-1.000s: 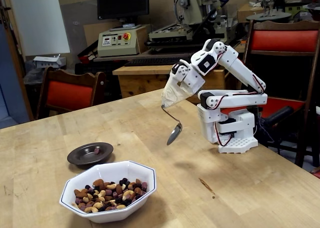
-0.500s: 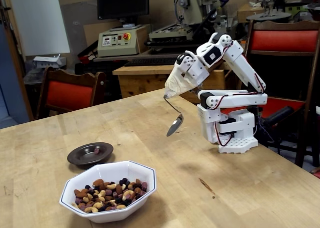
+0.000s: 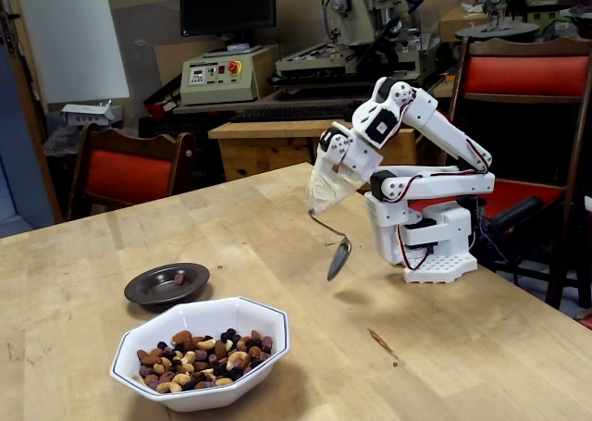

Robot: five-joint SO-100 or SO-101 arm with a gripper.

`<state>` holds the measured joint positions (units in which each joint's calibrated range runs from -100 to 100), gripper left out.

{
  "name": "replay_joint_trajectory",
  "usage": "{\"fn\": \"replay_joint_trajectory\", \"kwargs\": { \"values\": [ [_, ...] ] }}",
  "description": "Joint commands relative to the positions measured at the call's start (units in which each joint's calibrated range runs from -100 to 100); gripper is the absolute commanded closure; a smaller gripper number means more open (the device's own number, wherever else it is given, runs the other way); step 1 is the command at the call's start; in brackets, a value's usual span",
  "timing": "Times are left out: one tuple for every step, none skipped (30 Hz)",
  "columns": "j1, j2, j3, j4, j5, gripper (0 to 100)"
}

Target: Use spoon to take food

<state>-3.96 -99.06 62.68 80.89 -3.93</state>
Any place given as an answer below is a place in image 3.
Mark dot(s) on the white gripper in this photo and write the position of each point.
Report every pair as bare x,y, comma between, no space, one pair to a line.
343,163

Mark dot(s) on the beige masking tape wrap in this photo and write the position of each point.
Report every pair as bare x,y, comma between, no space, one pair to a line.
328,189

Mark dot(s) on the bent metal spoon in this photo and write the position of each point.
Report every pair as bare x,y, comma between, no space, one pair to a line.
340,259

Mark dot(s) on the mixed nuts and dried fruit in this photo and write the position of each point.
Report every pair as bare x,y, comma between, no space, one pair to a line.
203,361

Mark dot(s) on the white five-joint robot arm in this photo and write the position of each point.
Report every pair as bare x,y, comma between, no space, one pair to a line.
384,226

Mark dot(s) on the black keyboard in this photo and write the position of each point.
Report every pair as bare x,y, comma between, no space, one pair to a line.
287,114

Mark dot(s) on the light wooden desk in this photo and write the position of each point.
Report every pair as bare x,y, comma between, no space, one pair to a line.
277,129

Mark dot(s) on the beige control box red button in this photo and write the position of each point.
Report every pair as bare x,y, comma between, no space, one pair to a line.
217,85

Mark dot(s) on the beige milling machine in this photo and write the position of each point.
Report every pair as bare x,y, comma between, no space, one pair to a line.
351,14

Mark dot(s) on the robot controller circuit board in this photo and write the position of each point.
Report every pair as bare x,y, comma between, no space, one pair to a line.
478,206

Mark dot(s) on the black plastic crate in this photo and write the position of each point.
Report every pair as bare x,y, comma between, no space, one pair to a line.
176,125

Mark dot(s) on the brown cardboard box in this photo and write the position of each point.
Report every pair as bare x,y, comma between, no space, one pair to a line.
455,25

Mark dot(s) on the black computer monitor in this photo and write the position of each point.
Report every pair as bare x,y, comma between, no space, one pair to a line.
226,4

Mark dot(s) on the dark round platform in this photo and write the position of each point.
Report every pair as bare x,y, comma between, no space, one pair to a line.
497,30

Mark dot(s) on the tall wooden chair red cushion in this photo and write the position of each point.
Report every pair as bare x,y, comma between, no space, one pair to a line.
522,74

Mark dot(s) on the low wooden chair red cushion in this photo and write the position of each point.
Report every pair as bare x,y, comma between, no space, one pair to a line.
129,176

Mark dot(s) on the small metal machine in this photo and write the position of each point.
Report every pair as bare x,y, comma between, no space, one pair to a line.
492,0

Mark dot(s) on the white octagonal bowl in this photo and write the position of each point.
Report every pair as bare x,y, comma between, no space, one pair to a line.
185,314

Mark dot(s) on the dark brown small plate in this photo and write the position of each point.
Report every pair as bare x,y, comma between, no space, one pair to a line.
152,287

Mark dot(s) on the small white model box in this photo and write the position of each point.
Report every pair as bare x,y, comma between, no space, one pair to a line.
88,113

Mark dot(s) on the white wall panel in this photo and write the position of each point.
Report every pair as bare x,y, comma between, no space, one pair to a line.
69,37

